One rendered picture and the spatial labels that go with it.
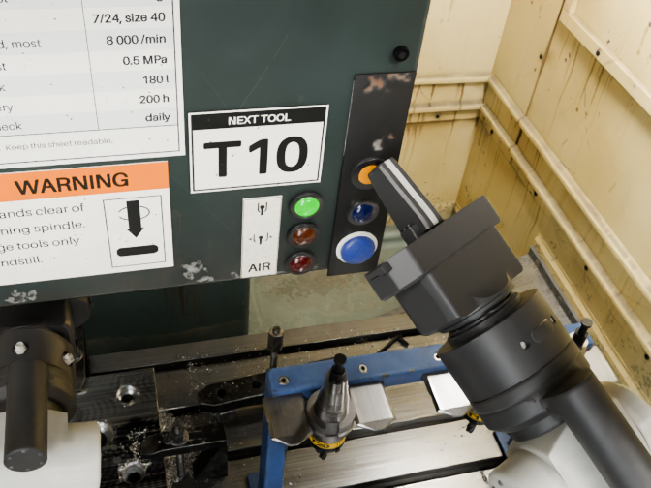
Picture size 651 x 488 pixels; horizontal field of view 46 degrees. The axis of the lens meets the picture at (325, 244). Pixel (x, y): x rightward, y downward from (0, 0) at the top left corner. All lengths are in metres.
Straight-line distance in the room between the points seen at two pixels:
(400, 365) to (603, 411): 0.54
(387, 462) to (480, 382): 0.80
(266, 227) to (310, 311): 1.34
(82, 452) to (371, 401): 0.42
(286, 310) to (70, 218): 1.39
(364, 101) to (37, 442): 0.39
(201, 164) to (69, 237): 0.11
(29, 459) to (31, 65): 0.34
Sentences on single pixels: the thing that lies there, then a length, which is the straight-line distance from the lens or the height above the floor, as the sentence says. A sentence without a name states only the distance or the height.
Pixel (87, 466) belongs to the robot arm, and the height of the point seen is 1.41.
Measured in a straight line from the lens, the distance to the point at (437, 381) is 1.05.
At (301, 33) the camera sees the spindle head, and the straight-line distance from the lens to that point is 0.51.
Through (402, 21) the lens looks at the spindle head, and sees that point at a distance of 0.53.
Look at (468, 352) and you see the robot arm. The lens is 0.54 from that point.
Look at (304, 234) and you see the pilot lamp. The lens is 0.61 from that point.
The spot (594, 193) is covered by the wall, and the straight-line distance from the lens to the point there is 1.60.
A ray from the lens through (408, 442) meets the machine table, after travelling 1.36.
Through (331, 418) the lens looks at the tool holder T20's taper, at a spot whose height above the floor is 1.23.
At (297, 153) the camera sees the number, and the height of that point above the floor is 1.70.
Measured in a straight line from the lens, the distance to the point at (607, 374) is 1.14.
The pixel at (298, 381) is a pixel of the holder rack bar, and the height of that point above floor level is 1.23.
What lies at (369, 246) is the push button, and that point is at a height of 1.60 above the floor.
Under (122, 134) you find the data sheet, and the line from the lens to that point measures 0.53.
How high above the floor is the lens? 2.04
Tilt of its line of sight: 43 degrees down
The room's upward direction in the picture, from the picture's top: 8 degrees clockwise
